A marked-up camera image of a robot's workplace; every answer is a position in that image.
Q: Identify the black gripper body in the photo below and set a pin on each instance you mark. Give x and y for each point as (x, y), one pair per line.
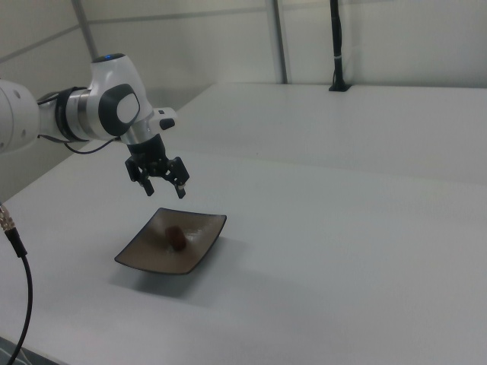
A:
(148, 152)

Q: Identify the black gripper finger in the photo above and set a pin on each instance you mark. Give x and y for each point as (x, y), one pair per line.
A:
(142, 178)
(179, 176)

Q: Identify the small brown round food item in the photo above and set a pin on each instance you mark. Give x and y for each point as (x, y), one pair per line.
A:
(176, 237)

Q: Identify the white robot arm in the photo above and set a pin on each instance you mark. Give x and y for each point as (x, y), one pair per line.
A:
(95, 102)

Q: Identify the square brown ceramic plate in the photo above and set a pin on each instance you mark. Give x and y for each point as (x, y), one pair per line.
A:
(152, 251)

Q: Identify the black pole with base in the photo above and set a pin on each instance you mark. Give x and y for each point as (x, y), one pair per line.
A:
(337, 49)

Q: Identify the grey partition frame post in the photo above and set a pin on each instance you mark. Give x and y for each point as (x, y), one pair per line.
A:
(86, 30)
(280, 42)

